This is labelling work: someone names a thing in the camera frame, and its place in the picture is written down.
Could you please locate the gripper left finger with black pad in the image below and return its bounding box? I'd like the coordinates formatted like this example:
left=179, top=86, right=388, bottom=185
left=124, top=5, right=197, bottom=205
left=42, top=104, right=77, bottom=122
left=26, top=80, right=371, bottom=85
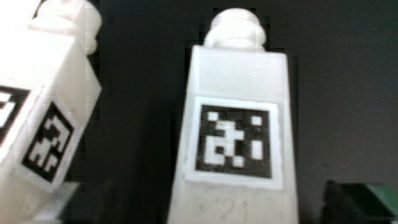
left=37, top=179, right=113, bottom=224

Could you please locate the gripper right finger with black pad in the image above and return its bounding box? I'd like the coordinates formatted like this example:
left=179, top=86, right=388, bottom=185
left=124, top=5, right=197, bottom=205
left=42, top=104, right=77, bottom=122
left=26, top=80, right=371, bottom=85
left=319, top=180, right=398, bottom=224

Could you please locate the white table leg with tag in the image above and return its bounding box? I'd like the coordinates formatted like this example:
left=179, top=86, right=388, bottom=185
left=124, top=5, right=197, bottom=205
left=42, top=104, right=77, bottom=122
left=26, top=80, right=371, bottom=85
left=166, top=8, right=298, bottom=224
left=0, top=0, right=101, bottom=224

